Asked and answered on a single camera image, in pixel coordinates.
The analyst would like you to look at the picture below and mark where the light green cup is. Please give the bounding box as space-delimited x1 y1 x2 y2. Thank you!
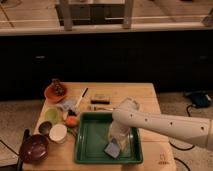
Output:
45 108 60 125

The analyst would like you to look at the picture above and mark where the dark rectangular block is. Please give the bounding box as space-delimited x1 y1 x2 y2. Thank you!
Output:
91 94 110 104

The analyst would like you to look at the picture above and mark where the dark blue floor device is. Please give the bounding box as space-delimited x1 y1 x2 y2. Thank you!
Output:
190 92 211 108

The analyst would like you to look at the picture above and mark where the white cup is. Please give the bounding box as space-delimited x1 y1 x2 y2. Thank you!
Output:
49 124 67 144

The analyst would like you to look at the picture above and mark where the dark red bowl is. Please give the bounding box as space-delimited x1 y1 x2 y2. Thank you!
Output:
19 134 49 164

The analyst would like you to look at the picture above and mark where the wooden shelf frame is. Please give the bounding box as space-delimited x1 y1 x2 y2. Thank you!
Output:
54 0 134 31

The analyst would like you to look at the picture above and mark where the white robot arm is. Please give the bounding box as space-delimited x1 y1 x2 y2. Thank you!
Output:
109 98 213 151

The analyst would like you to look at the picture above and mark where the black ladle handle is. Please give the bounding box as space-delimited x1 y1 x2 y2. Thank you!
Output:
16 129 30 171

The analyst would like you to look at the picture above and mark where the blue sponge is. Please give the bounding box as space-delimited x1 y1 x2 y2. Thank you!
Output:
104 139 120 158

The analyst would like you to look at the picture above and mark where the dark pinecone object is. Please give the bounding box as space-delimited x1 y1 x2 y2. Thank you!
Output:
52 79 65 96

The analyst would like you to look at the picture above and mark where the green plastic tray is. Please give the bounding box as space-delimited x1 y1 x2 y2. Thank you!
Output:
74 112 143 164

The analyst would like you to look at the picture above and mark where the orange carrot toy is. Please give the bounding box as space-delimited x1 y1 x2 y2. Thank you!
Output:
65 116 78 128

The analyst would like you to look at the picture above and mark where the metal utensil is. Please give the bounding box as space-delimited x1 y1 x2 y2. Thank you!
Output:
88 106 114 111

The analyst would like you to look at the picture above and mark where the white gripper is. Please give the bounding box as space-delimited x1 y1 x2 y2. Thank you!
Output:
108 121 130 150

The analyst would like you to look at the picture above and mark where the small dark bowl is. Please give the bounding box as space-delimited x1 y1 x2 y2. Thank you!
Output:
38 121 52 135

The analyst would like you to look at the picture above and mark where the white handled knife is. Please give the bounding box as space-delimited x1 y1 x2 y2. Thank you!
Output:
75 87 88 108

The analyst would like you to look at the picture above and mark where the clear plastic bag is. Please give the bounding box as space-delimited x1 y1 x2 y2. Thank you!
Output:
56 99 77 112

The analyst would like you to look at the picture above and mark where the black cable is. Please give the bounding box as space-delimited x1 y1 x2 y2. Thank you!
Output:
168 103 199 171

